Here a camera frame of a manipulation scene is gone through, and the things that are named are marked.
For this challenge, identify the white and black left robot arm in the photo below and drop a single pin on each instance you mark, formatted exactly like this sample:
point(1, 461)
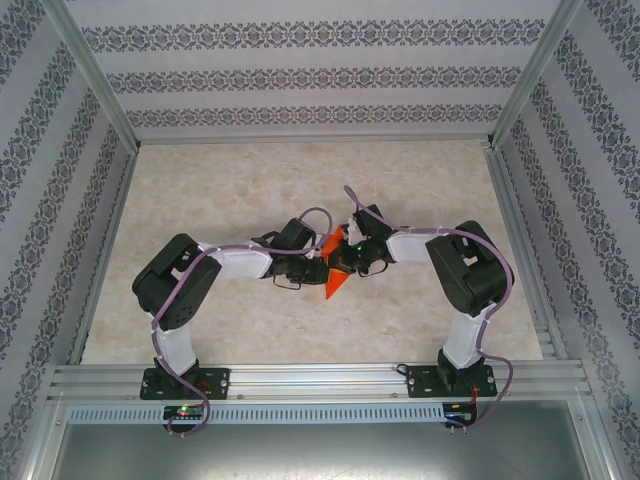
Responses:
point(155, 285)

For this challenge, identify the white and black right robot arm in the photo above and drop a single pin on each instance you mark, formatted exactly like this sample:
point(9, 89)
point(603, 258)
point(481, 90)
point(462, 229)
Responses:
point(465, 280)

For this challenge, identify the grey metal sheet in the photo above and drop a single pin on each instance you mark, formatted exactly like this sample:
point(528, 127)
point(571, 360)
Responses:
point(320, 452)

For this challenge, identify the circuit board with green light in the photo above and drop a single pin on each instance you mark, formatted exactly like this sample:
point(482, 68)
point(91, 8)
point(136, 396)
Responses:
point(185, 412)

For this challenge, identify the small circuit board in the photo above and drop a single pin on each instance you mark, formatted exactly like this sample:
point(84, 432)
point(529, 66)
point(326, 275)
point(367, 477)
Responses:
point(460, 415)

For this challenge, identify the aluminium frame crossbar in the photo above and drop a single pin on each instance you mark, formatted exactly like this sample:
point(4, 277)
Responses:
point(310, 139)

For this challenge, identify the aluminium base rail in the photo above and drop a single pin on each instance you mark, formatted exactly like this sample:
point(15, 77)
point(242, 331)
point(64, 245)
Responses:
point(310, 380)

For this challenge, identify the aluminium side rail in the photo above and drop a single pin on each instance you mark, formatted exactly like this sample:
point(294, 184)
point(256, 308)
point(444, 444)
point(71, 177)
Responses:
point(106, 250)
point(515, 225)

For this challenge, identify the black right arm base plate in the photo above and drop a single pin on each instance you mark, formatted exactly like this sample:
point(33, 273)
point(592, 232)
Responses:
point(415, 382)

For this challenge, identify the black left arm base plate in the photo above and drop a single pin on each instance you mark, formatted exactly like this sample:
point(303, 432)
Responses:
point(220, 385)

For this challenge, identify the aluminium frame post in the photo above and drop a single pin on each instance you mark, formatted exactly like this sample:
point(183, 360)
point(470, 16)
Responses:
point(535, 75)
point(95, 75)

